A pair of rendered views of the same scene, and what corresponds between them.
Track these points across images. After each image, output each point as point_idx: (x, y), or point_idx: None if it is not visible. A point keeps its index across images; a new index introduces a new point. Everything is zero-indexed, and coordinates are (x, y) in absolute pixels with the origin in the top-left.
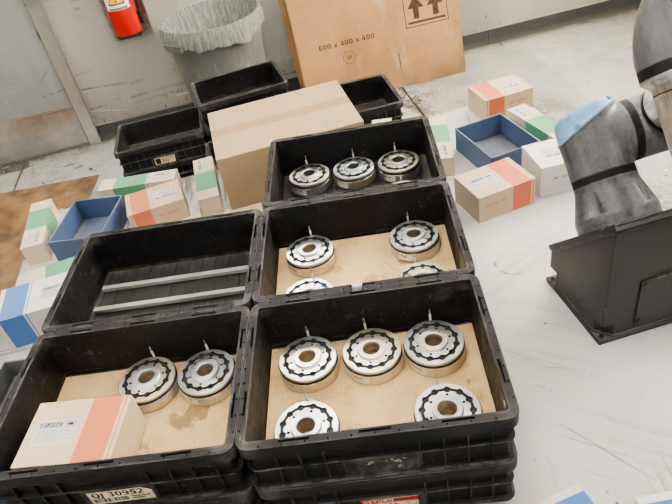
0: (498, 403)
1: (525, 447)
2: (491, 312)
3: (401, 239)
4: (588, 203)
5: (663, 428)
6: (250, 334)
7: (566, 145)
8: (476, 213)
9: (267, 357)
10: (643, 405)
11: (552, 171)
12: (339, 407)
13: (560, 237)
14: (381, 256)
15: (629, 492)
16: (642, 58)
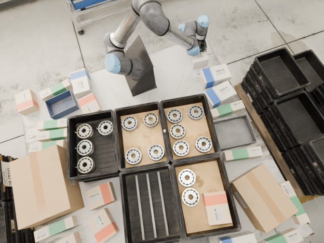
0: (193, 101)
1: None
2: None
3: (131, 126)
4: (136, 72)
5: (180, 79)
6: (183, 159)
7: (120, 70)
8: None
9: None
10: (174, 81)
11: (89, 87)
12: (193, 139)
13: (114, 91)
14: (134, 134)
15: (195, 87)
16: (163, 31)
